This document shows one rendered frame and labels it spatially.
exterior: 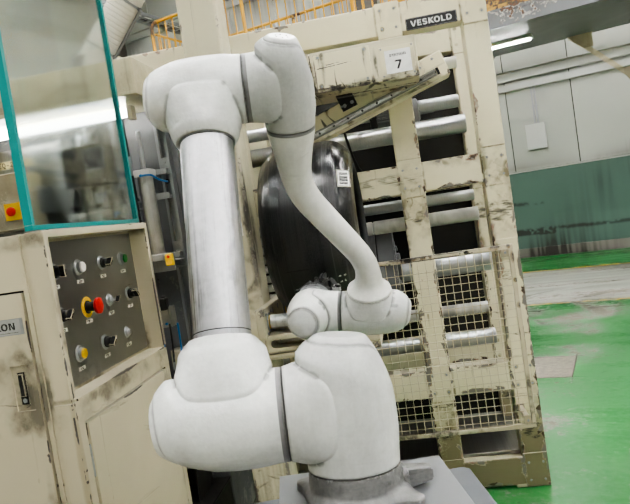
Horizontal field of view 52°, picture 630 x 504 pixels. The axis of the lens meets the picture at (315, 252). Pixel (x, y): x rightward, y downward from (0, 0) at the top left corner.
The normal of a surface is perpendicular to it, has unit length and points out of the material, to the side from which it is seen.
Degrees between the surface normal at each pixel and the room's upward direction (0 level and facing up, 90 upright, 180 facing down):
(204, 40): 90
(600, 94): 90
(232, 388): 64
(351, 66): 90
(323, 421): 87
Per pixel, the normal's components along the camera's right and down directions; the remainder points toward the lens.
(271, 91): 0.25, 0.46
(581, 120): -0.44, 0.12
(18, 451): -0.14, 0.07
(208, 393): -0.11, -0.36
